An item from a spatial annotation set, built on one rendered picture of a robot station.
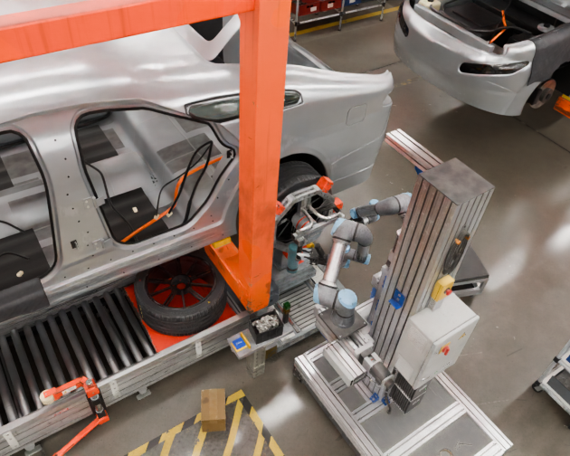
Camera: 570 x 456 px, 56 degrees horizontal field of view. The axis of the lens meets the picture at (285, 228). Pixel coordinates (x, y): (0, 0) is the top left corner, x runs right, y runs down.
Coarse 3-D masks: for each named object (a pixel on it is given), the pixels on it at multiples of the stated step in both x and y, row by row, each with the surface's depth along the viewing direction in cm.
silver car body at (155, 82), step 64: (0, 0) 337; (64, 0) 349; (0, 64) 282; (64, 64) 289; (128, 64) 301; (192, 64) 317; (320, 64) 486; (0, 128) 268; (64, 128) 278; (128, 128) 446; (192, 128) 427; (320, 128) 368; (384, 128) 412; (0, 192) 377; (64, 192) 291; (128, 192) 404; (192, 192) 368; (0, 256) 352; (64, 256) 317; (128, 256) 347
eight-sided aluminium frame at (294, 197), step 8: (296, 192) 371; (304, 192) 374; (312, 192) 372; (320, 192) 377; (288, 200) 367; (296, 200) 367; (288, 208) 368; (280, 216) 370; (280, 248) 394; (288, 248) 400
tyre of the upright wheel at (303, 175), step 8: (280, 168) 379; (288, 168) 379; (296, 168) 380; (304, 168) 384; (312, 168) 393; (280, 176) 374; (288, 176) 373; (296, 176) 374; (304, 176) 374; (312, 176) 377; (320, 176) 386; (280, 184) 370; (288, 184) 369; (296, 184) 370; (304, 184) 375; (312, 184) 380; (280, 192) 368; (288, 192) 370; (328, 192) 398; (280, 200) 372
